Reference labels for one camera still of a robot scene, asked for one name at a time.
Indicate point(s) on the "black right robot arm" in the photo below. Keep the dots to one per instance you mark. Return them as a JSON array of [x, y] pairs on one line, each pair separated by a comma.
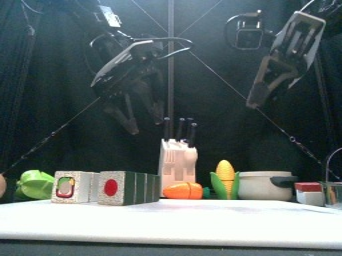
[[328, 8]]

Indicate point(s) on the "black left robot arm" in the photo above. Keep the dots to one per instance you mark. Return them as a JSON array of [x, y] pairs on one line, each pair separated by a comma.
[[71, 20]]

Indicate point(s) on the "white toy knife block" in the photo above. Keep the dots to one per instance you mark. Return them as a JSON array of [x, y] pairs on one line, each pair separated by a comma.
[[175, 166]]

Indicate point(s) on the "green toy sushi roll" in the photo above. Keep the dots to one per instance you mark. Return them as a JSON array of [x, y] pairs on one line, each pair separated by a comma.
[[129, 188]]

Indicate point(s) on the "white toy sushi block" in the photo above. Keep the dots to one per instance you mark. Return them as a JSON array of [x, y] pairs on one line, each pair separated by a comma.
[[74, 186]]

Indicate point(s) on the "orange toy carrot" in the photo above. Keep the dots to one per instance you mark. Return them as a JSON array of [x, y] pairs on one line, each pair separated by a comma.
[[182, 191]]

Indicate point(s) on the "yellow toy corn cob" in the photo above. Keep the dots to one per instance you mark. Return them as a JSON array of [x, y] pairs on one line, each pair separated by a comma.
[[225, 176]]

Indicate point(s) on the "white toy pot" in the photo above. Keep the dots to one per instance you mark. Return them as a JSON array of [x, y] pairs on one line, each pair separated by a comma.
[[262, 188]]

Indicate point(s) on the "red and white toy block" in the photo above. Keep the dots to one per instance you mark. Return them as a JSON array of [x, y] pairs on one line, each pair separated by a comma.
[[309, 193]]

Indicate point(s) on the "white cutting board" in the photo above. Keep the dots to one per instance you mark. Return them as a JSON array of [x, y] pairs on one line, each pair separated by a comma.
[[169, 223]]

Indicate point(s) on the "small metal toy pot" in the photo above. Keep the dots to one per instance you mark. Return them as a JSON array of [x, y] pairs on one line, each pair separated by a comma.
[[333, 195]]

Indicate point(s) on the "red food piece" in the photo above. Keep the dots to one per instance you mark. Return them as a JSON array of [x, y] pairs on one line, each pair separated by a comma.
[[2, 186]]

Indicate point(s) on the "vertical metal frame pole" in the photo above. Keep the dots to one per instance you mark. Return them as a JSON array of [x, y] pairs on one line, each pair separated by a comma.
[[171, 83]]

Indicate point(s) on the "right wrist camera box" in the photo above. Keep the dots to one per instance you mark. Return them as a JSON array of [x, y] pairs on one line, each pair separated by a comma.
[[249, 35]]

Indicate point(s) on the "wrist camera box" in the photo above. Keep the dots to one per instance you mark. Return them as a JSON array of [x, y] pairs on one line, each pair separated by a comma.
[[249, 35], [109, 16]]

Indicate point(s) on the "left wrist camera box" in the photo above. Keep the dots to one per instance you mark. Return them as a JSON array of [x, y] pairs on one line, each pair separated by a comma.
[[109, 16]]

